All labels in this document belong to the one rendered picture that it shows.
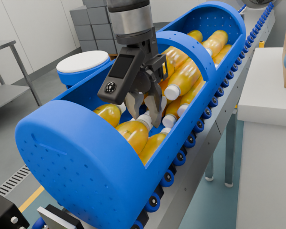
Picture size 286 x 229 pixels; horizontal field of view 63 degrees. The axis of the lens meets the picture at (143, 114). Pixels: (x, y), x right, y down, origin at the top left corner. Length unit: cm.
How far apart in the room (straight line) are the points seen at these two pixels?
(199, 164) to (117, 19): 49
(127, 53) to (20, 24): 406
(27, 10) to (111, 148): 431
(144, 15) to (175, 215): 47
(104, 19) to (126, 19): 376
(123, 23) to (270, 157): 41
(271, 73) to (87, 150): 45
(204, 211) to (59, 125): 143
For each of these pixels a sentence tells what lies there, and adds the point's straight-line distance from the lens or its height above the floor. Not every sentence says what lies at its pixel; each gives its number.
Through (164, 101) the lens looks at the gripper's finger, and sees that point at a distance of 53.
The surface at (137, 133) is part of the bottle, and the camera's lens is 47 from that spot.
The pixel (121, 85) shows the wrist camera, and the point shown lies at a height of 124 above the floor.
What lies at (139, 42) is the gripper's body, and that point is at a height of 128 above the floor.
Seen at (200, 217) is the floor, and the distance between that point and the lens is 167.
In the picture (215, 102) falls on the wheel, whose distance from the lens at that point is 86.
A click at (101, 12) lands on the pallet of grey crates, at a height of 85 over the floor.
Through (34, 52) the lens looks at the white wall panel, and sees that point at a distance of 458.
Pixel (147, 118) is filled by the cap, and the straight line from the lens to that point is 52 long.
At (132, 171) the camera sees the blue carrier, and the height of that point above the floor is 114.
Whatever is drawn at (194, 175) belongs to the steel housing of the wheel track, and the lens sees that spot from 72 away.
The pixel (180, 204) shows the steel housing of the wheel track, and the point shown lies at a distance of 67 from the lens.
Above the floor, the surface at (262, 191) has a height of 90.
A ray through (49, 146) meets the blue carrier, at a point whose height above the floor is 118.
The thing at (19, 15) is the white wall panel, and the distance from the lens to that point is 450.
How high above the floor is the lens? 141
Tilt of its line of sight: 33 degrees down
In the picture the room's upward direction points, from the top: 12 degrees counter-clockwise
